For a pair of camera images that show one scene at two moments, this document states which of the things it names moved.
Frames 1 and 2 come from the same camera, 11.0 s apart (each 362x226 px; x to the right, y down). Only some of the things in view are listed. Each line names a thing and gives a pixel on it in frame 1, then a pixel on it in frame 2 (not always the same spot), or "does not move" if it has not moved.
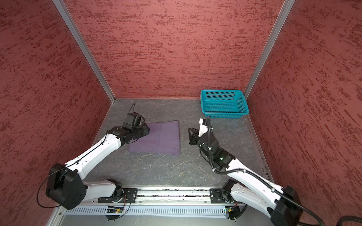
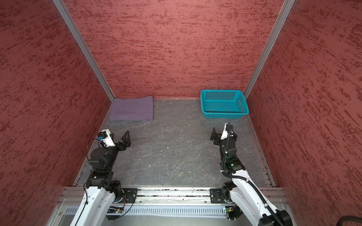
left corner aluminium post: (68, 18) does not move
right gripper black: (195, 135) to (217, 137)
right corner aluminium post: (269, 45) does not move
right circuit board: (234, 212) does not move
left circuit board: (114, 209) does not move
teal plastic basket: (224, 103) does not move
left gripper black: (146, 131) to (127, 141)
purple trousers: (163, 138) to (135, 109)
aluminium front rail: (167, 197) does not move
